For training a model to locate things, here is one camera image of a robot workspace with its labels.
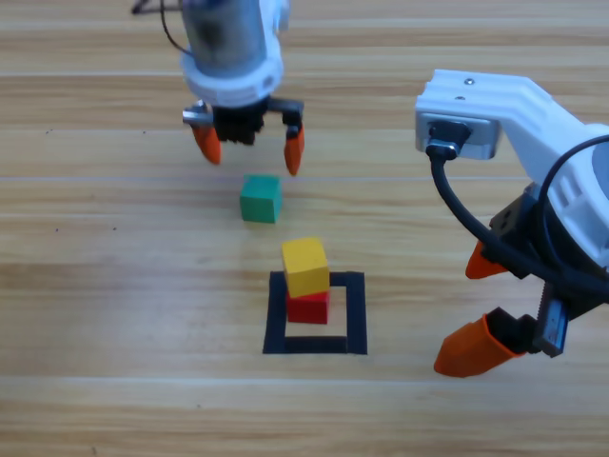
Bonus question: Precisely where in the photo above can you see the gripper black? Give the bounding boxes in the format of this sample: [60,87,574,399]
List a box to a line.
[432,184,609,381]
[182,97,307,178]

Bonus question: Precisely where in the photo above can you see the green wooden cube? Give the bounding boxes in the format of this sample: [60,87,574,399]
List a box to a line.
[239,173,284,225]

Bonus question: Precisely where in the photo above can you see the yellow wooden cube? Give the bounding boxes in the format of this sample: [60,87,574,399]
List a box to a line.
[281,236,331,299]

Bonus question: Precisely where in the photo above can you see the red wooden cube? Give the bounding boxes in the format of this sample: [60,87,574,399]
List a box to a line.
[285,289,331,326]

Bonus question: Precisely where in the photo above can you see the black tape square outline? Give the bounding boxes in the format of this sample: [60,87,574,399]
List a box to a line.
[262,270,369,356]

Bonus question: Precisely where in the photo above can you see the dark thin bar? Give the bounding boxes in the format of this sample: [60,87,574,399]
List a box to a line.
[131,0,187,15]

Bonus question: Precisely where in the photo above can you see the thin brown arm wire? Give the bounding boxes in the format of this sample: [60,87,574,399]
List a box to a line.
[160,0,194,53]

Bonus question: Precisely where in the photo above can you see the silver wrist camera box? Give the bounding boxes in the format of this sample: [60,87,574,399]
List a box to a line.
[415,111,504,162]

